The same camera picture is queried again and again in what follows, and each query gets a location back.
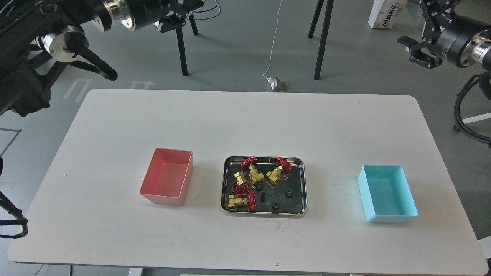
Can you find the white power adapter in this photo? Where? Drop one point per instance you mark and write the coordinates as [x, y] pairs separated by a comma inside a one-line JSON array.
[[276, 85]]

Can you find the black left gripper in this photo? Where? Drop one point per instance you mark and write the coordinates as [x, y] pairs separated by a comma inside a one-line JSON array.
[[175, 12]]

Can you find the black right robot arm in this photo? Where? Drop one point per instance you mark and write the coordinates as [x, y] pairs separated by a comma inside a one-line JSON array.
[[450, 37]]

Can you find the white cardboard box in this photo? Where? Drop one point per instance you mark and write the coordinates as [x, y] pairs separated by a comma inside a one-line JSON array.
[[385, 12]]

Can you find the brass valve red handle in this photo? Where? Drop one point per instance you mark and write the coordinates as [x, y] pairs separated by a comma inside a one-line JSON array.
[[274, 176], [247, 203], [256, 177], [240, 187]]

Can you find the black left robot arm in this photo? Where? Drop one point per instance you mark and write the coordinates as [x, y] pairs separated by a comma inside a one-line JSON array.
[[40, 38]]

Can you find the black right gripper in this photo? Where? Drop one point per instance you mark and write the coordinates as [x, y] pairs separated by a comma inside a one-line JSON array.
[[437, 16]]

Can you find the stainless steel tray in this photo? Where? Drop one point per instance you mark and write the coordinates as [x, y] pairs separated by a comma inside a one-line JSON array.
[[294, 180]]

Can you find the blue plastic box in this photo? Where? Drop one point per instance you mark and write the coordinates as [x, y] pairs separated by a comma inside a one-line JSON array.
[[385, 194]]

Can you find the black table leg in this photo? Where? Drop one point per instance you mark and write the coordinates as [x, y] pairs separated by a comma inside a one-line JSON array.
[[181, 45], [324, 32]]

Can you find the pink plastic box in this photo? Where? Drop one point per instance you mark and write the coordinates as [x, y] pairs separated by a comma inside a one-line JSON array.
[[168, 177]]

